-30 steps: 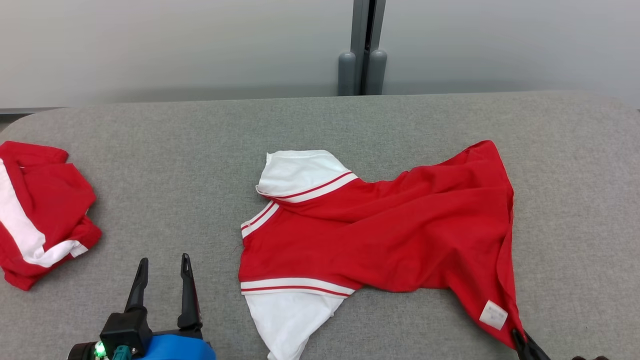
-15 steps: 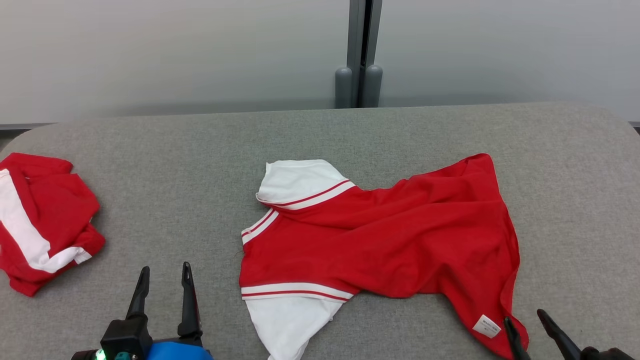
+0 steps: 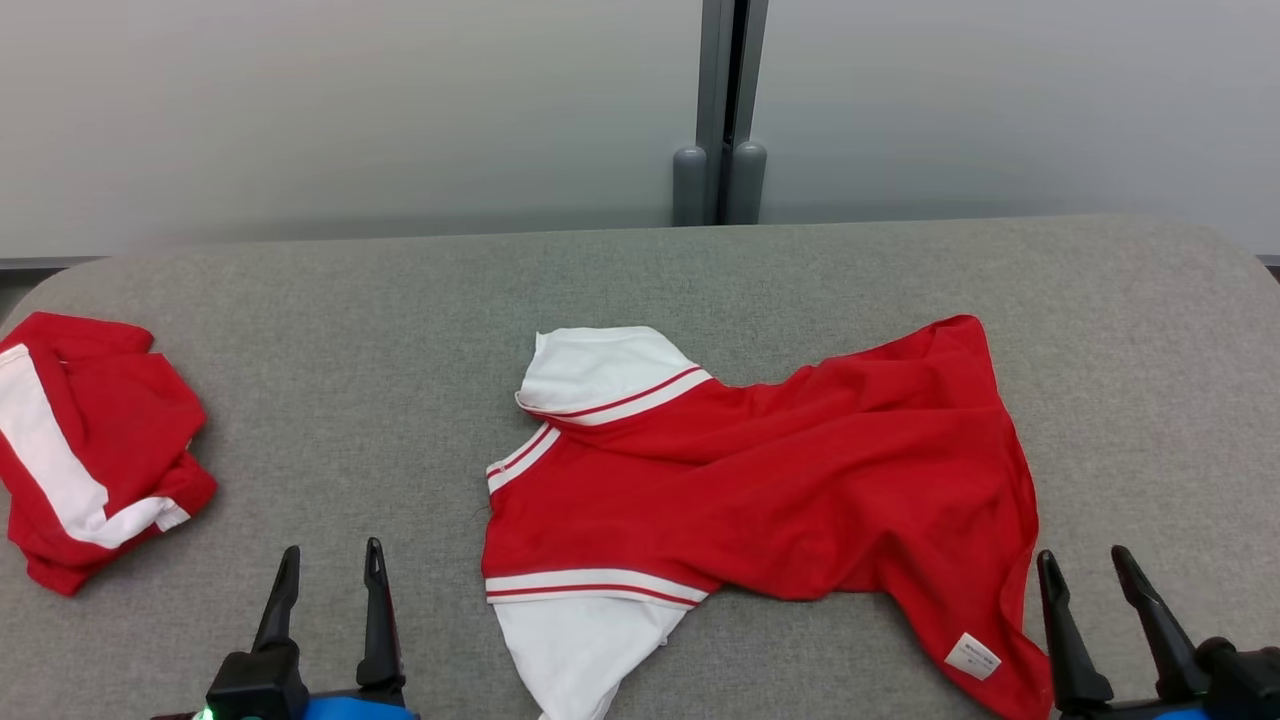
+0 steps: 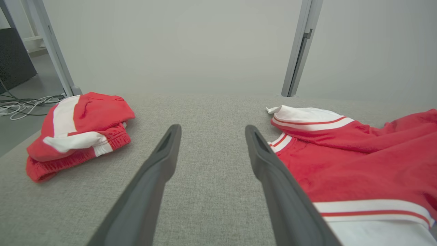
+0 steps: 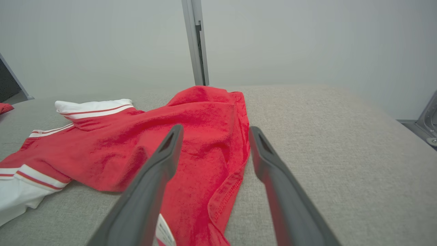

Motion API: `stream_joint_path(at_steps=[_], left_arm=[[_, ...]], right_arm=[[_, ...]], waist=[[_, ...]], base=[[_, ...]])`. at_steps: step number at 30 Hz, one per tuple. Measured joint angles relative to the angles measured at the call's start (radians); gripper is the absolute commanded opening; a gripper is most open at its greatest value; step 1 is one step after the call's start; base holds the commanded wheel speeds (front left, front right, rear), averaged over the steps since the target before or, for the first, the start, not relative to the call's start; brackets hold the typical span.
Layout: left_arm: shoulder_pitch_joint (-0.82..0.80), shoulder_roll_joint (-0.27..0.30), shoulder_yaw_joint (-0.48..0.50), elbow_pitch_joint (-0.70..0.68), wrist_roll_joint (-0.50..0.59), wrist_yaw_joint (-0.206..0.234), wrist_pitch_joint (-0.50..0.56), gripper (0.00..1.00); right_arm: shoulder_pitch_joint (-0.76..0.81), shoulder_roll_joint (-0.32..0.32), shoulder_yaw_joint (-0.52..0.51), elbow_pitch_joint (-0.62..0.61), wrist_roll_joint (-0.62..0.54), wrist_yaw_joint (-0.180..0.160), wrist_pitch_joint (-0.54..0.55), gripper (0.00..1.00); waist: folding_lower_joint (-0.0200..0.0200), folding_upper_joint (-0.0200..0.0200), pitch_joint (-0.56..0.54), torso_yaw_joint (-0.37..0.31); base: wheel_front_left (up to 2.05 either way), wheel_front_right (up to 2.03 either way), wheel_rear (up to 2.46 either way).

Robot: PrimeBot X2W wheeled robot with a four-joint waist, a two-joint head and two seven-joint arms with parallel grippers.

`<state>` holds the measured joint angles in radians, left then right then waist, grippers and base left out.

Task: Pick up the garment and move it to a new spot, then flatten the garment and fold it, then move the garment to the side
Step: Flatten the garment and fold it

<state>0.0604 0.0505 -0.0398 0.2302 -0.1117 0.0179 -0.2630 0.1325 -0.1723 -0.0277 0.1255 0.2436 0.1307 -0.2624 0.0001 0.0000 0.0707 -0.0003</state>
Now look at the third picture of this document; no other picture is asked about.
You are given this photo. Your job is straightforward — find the grey vertical partition post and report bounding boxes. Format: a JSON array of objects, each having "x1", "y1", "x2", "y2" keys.
[{"x1": 695, "y1": 0, "x2": 771, "y2": 226}]

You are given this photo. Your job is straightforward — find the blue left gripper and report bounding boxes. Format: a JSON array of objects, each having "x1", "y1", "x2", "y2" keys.
[{"x1": 252, "y1": 538, "x2": 416, "y2": 720}]

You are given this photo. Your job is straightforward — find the grey fabric covered platform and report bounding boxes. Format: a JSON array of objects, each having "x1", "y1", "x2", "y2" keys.
[{"x1": 0, "y1": 215, "x2": 1280, "y2": 720}]

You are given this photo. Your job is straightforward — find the grey cylindrical post bumper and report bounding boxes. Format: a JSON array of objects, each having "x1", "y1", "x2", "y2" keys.
[
  {"x1": 672, "y1": 145, "x2": 708, "y2": 227},
  {"x1": 727, "y1": 141, "x2": 768, "y2": 225}
]

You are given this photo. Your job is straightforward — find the red shorts white stripe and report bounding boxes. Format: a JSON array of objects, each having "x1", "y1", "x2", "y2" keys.
[{"x1": 0, "y1": 312, "x2": 218, "y2": 597}]

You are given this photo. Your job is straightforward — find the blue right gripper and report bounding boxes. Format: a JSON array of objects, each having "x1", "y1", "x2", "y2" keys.
[{"x1": 1036, "y1": 545, "x2": 1206, "y2": 720}]

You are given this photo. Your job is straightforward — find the red jersey shirt white sleeves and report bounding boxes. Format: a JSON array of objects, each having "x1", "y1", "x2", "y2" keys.
[{"x1": 482, "y1": 315, "x2": 1053, "y2": 720}]

